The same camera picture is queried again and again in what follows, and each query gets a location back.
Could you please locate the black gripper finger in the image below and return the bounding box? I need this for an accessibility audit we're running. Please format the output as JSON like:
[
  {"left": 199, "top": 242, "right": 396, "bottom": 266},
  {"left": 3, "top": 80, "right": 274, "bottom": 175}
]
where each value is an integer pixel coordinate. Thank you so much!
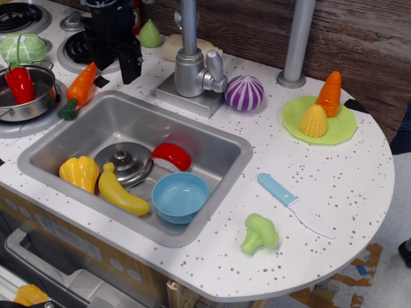
[{"left": 119, "top": 52, "right": 143, "bottom": 85}]

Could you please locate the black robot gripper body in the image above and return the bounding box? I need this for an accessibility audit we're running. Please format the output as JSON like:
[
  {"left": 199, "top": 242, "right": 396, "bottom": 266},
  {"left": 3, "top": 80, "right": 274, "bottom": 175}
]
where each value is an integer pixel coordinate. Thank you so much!
[{"left": 81, "top": 1, "right": 141, "bottom": 71}]

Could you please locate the green toy broccoli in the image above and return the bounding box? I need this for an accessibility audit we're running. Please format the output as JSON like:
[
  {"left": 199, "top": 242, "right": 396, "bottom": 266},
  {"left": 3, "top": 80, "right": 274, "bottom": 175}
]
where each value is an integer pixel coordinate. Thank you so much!
[{"left": 240, "top": 213, "right": 279, "bottom": 255}]

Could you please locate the blue plastic bowl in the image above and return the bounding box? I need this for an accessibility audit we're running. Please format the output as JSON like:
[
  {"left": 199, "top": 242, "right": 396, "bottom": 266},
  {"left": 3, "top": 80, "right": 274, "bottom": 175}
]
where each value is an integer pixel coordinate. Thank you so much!
[{"left": 152, "top": 172, "right": 210, "bottom": 225}]

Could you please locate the light green toy pear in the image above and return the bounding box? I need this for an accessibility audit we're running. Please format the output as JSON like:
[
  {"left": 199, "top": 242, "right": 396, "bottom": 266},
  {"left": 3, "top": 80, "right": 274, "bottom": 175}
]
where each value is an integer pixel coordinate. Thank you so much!
[{"left": 139, "top": 19, "right": 161, "bottom": 47}]

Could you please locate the black coil stove burner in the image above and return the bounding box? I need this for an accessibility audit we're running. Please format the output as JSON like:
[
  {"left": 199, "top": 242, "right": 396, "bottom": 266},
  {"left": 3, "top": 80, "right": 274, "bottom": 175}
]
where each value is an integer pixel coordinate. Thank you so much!
[{"left": 57, "top": 31, "right": 92, "bottom": 74}]

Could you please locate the grey stove knob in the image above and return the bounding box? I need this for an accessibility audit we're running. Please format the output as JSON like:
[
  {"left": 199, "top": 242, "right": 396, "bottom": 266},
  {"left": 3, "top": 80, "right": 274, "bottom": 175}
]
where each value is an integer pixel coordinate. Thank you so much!
[{"left": 60, "top": 11, "right": 84, "bottom": 32}]

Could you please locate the red condiment bottle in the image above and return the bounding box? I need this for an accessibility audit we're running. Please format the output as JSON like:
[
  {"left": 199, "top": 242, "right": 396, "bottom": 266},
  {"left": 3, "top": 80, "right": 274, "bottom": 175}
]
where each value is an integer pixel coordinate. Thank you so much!
[{"left": 132, "top": 0, "right": 141, "bottom": 35}]

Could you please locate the cream toy food piece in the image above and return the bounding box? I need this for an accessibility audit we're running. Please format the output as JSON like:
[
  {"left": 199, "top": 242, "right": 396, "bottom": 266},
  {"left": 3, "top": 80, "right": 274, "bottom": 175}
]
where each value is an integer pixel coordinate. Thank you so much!
[{"left": 162, "top": 34, "right": 223, "bottom": 62}]

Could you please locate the orange toy carrot green stem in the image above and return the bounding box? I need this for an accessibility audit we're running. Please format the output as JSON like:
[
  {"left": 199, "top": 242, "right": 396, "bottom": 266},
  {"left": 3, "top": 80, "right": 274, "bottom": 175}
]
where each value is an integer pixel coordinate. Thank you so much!
[{"left": 60, "top": 62, "right": 98, "bottom": 121}]

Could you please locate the silver toy faucet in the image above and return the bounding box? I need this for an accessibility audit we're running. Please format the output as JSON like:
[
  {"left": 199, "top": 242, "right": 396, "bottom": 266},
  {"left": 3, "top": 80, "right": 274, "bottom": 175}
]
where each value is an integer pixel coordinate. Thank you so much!
[{"left": 155, "top": 1, "right": 228, "bottom": 118}]

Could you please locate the silver metal sink basin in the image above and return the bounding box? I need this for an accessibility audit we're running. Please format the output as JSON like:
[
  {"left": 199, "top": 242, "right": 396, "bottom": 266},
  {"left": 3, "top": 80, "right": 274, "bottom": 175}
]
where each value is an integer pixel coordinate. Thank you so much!
[{"left": 17, "top": 90, "right": 253, "bottom": 246}]

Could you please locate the silver metal pot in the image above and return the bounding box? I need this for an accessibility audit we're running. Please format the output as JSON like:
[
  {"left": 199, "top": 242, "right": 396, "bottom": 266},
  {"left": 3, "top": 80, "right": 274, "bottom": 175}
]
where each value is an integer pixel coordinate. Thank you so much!
[{"left": 1, "top": 64, "right": 58, "bottom": 123}]

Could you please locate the green toy cabbage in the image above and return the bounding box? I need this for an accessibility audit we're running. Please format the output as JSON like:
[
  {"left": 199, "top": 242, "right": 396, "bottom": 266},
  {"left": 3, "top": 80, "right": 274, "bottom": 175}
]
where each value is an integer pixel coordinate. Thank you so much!
[{"left": 1, "top": 33, "right": 47, "bottom": 64}]

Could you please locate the black coil rear burner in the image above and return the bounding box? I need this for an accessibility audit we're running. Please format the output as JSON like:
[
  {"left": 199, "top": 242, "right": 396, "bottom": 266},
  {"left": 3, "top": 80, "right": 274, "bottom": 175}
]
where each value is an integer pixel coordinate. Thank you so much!
[{"left": 1, "top": 3, "right": 51, "bottom": 37}]

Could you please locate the silver pot lid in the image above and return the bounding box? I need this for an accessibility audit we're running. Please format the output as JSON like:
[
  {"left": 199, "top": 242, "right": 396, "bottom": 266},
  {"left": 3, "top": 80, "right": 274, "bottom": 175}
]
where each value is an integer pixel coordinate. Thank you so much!
[{"left": 94, "top": 142, "right": 153, "bottom": 187}]

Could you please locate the red toy cheese wedge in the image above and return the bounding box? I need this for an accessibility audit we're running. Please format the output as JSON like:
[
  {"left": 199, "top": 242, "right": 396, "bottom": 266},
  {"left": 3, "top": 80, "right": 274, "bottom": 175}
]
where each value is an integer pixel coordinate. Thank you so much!
[{"left": 152, "top": 142, "right": 191, "bottom": 173}]

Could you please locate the red toy pepper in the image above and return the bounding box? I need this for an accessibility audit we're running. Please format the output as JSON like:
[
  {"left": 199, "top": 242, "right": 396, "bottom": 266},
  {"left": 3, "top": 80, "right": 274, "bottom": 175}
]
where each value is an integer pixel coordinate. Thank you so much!
[{"left": 5, "top": 63, "right": 35, "bottom": 105}]

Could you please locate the purple striped toy onion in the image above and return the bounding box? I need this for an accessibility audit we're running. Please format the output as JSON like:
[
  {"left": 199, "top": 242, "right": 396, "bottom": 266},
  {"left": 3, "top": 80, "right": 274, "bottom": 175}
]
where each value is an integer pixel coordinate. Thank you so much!
[{"left": 224, "top": 75, "right": 265, "bottom": 112}]

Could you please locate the yellow toy squash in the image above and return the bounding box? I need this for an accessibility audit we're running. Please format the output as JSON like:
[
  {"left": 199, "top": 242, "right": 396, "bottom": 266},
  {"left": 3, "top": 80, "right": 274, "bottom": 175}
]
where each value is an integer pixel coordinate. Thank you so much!
[{"left": 59, "top": 156, "right": 100, "bottom": 194}]

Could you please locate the yellow toy banana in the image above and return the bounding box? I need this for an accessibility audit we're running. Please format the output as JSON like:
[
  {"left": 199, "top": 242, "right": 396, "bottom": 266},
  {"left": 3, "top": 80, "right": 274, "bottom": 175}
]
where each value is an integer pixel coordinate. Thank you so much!
[{"left": 98, "top": 162, "right": 150, "bottom": 217}]

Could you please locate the grey vertical pole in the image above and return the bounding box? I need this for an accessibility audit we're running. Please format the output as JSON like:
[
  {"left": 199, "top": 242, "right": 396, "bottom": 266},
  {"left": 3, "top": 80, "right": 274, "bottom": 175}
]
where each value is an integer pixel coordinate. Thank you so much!
[{"left": 277, "top": 0, "right": 316, "bottom": 89}]

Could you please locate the yellow toy corn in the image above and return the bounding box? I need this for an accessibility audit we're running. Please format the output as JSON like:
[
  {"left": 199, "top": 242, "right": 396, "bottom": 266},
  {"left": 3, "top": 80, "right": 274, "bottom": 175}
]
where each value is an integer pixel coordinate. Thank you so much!
[{"left": 299, "top": 104, "right": 328, "bottom": 138}]

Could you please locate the orange toy carrot on plate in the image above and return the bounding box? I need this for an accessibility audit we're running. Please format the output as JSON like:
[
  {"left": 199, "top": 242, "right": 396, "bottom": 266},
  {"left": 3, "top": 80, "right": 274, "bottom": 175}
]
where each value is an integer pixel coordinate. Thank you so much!
[{"left": 315, "top": 71, "right": 342, "bottom": 117}]

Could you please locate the light green plate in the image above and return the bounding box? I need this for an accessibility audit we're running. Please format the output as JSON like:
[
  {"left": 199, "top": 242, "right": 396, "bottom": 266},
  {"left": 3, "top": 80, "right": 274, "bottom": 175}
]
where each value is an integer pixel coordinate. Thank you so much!
[{"left": 281, "top": 96, "right": 357, "bottom": 144}]

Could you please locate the yellow toy in oven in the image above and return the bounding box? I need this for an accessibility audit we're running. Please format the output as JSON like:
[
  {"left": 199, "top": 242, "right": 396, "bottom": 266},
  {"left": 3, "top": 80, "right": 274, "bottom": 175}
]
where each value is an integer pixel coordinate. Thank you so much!
[{"left": 13, "top": 284, "right": 49, "bottom": 307}]

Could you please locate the grey oven door handle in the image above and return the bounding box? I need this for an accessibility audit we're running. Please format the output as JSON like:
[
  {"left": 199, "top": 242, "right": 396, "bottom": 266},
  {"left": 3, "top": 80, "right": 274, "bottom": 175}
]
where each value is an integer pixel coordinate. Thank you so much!
[{"left": 4, "top": 228, "right": 97, "bottom": 308}]

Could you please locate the blue handled toy knife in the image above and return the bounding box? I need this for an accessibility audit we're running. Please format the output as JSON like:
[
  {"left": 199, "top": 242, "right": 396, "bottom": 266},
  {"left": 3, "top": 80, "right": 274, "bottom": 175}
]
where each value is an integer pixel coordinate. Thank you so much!
[{"left": 258, "top": 173, "right": 336, "bottom": 239}]

